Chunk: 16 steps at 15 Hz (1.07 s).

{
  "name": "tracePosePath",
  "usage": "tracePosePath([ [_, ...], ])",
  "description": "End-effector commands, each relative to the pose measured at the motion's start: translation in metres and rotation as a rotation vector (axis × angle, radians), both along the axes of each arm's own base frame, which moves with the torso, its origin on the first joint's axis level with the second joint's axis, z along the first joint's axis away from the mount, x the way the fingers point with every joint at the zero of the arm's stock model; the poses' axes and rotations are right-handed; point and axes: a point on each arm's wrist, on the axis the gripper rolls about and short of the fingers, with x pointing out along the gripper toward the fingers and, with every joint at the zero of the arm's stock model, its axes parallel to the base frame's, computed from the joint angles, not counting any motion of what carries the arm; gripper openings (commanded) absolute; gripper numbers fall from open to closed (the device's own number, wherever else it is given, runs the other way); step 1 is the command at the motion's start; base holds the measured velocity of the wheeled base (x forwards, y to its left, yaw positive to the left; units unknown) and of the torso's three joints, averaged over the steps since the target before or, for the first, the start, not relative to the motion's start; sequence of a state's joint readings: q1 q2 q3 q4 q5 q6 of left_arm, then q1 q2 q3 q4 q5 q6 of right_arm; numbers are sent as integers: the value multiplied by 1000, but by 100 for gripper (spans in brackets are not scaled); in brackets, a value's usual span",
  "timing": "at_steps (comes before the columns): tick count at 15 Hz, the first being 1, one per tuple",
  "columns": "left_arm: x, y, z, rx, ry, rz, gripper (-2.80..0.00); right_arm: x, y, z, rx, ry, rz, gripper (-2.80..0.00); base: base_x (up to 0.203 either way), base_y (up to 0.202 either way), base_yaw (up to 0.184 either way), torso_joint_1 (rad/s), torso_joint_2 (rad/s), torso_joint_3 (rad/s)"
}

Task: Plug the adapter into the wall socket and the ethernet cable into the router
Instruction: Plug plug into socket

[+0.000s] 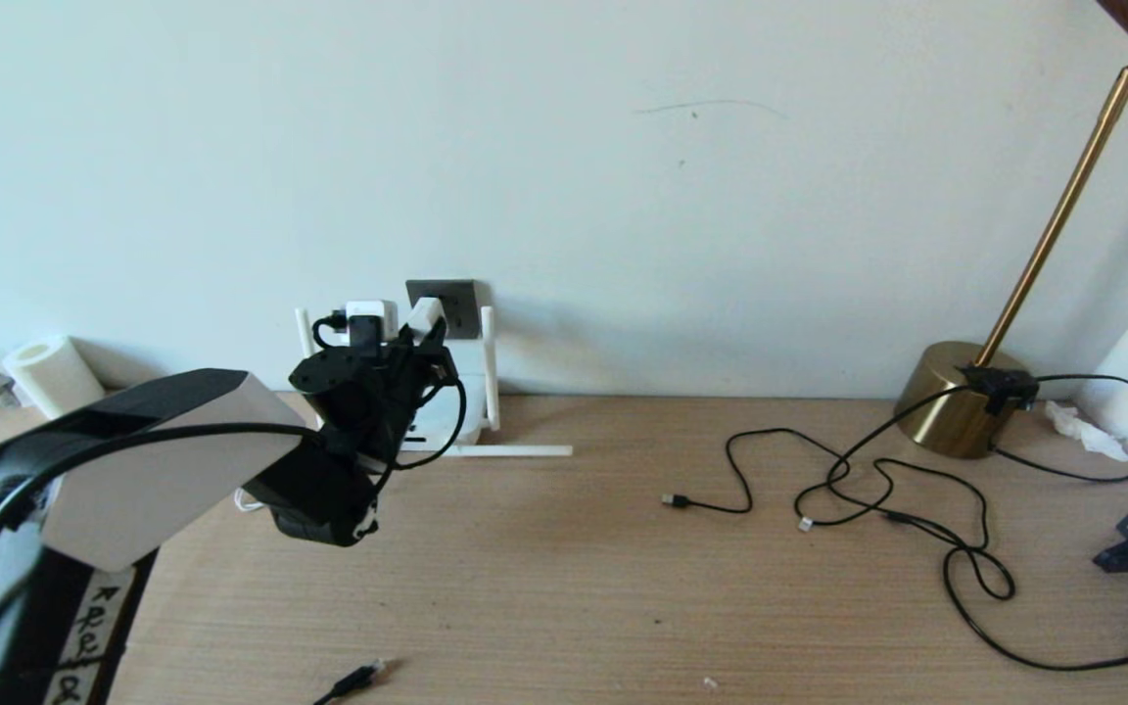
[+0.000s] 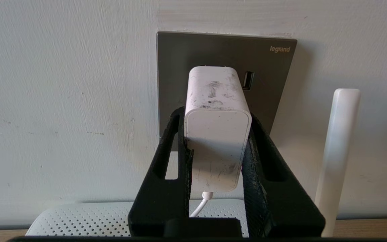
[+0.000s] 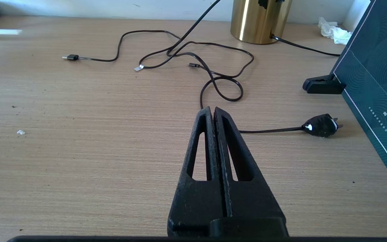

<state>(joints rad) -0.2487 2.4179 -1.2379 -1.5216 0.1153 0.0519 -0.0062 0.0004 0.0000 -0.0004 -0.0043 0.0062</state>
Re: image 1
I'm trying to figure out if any white paper roll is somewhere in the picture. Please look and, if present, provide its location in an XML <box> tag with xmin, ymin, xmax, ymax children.
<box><xmin>2</xmin><ymin>335</ymin><xmax>107</xmax><ymax>420</ymax></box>

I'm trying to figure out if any grey wall socket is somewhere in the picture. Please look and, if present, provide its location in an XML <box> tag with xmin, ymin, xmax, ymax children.
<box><xmin>405</xmin><ymin>280</ymin><xmax>479</xmax><ymax>341</ymax></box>

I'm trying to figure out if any crumpled white tissue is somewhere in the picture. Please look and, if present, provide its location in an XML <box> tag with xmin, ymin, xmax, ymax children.
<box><xmin>1042</xmin><ymin>401</ymin><xmax>1128</xmax><ymax>464</ymax></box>

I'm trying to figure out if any thin black USB cable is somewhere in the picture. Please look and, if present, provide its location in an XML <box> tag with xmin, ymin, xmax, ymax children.
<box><xmin>663</xmin><ymin>429</ymin><xmax>1015</xmax><ymax>600</ymax></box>

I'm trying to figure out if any black ethernet cable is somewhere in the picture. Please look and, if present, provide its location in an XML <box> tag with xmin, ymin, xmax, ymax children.
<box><xmin>312</xmin><ymin>658</ymin><xmax>390</xmax><ymax>705</ymax></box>

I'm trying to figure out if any brass desk lamp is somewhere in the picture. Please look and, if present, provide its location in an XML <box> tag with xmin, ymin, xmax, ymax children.
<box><xmin>894</xmin><ymin>0</ymin><xmax>1128</xmax><ymax>459</ymax></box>

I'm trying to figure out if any black lamp cord switch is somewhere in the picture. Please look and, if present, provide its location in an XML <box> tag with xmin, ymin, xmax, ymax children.
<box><xmin>961</xmin><ymin>365</ymin><xmax>1037</xmax><ymax>416</ymax></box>

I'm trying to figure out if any white router with antennas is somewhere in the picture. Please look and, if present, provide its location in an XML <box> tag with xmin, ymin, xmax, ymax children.
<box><xmin>295</xmin><ymin>306</ymin><xmax>575</xmax><ymax>459</ymax></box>

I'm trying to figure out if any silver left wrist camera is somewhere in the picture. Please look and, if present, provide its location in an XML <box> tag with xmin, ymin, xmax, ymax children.
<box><xmin>344</xmin><ymin>300</ymin><xmax>400</xmax><ymax>350</ymax></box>

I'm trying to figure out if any black left wrist camera cable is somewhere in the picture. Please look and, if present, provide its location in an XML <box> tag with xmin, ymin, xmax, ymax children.
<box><xmin>0</xmin><ymin>309</ymin><xmax>469</xmax><ymax>686</ymax></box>

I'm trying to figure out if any black cable with white tip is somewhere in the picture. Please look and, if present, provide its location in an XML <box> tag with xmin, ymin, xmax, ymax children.
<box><xmin>794</xmin><ymin>387</ymin><xmax>976</xmax><ymax>533</ymax></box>

